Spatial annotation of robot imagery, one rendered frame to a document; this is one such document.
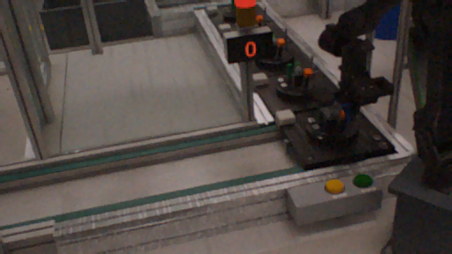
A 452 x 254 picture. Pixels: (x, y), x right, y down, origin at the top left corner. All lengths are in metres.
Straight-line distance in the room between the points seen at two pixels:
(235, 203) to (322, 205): 0.20
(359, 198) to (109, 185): 0.63
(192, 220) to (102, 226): 0.20
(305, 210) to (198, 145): 0.39
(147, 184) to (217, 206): 0.23
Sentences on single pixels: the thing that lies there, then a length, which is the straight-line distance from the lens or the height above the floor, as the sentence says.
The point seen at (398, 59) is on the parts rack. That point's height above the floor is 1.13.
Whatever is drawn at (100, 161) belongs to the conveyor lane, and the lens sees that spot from 1.40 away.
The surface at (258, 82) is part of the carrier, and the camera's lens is 1.63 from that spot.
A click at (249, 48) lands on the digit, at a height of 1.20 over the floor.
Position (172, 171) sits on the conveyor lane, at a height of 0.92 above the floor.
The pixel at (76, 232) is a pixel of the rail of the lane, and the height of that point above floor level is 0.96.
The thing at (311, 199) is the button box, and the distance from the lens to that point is 1.17.
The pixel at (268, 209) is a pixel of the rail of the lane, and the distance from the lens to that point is 1.23.
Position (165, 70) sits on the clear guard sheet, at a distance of 1.34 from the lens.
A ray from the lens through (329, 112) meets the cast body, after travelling 1.32.
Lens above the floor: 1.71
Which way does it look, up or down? 32 degrees down
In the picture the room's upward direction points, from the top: 5 degrees counter-clockwise
